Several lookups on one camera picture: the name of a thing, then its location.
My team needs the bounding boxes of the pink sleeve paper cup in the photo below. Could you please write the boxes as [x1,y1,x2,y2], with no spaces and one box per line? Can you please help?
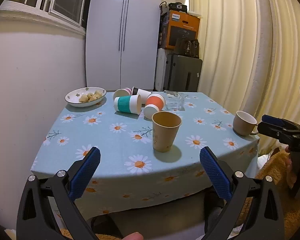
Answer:
[113,87,132,100]

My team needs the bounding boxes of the beige ceramic mug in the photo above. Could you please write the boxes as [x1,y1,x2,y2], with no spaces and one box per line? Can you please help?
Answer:
[232,111,258,137]

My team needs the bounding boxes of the teal sleeve paper cup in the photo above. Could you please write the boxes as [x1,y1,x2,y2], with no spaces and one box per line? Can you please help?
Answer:
[114,95,141,115]

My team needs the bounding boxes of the yellow food pieces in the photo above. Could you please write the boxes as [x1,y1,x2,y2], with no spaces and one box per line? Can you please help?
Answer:
[79,90,103,103]

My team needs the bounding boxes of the cream pleated curtain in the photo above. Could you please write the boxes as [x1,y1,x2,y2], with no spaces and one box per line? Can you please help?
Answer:
[176,0,300,124]

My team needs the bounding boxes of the blue daisy tablecloth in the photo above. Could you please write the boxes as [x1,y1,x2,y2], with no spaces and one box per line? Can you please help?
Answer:
[31,92,259,219]

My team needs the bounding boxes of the orange Philips cardboard box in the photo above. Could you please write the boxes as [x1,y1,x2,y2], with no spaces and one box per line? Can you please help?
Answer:
[158,10,200,50]

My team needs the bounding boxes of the dark brown handbag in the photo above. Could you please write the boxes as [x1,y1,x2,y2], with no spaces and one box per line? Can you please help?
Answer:
[173,38,199,59]

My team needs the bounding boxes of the clear glass tumbler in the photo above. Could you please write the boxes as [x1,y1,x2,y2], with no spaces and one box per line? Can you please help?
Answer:
[164,90,185,111]

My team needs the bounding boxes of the person's left thumb tip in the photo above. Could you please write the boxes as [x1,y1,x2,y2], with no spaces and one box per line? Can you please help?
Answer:
[122,232,144,240]

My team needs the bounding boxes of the yellow fuzzy blanket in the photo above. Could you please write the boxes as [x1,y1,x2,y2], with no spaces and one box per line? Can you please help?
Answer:
[236,149,300,240]

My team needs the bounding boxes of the brown kraft paper cup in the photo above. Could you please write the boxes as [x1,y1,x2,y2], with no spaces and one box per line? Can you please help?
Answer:
[152,111,182,152]

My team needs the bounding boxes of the white wardrobe cabinet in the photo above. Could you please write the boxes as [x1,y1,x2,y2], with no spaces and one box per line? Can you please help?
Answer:
[85,0,161,91]

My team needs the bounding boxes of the orange sleeve paper cup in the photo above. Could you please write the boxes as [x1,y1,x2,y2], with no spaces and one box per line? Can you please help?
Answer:
[143,93,166,119]

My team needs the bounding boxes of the black band white paper cup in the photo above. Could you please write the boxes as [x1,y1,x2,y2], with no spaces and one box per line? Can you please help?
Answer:
[132,87,151,105]

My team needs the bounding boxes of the white suitcase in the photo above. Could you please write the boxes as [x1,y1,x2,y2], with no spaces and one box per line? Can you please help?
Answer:
[154,48,172,91]

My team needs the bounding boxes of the black camera on box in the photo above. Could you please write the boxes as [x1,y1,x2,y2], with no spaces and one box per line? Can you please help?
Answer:
[168,2,187,13]

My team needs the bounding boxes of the person's right hand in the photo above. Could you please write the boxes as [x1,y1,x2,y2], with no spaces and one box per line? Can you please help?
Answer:
[285,146,300,188]

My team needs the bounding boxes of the white floral bowl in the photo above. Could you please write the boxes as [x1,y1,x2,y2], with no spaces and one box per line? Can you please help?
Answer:
[65,87,107,108]

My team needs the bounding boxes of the dark grey suitcase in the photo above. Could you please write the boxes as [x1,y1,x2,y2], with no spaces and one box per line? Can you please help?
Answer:
[163,54,203,92]

